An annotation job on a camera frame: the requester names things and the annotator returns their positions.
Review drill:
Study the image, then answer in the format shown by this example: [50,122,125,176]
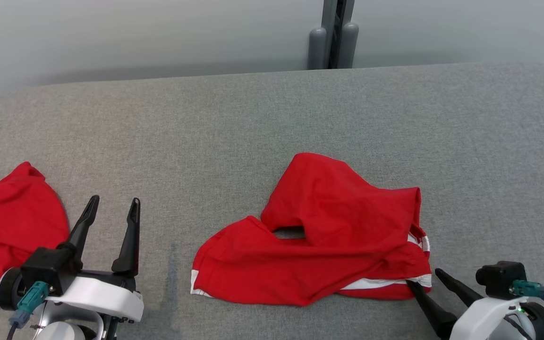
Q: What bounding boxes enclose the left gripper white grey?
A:
[45,195,144,340]

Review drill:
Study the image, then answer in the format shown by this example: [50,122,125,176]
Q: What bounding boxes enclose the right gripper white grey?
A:
[407,268,535,340]

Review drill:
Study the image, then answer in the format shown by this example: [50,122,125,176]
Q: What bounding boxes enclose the right camera cable teal plug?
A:
[512,280,544,305]

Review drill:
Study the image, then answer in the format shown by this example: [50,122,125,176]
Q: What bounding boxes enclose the red shorts white trim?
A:
[190,153,433,306]

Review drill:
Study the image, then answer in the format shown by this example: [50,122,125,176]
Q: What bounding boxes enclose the red basketball jersey white sleeves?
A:
[0,162,70,310]

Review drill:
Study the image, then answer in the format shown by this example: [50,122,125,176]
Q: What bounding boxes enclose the grey fabric sofa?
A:
[0,61,544,340]

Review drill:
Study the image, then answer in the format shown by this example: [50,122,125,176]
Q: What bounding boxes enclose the left camera cable teal plug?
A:
[7,281,51,340]

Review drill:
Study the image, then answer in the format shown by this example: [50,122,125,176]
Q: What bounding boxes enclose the grey rounded post foot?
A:
[337,22,359,69]
[308,27,328,70]

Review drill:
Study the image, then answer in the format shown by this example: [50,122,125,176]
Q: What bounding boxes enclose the grey partition post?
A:
[322,0,355,69]

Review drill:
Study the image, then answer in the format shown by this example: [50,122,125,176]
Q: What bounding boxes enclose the camera cable teal plug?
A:
[7,281,51,340]
[512,280,544,305]

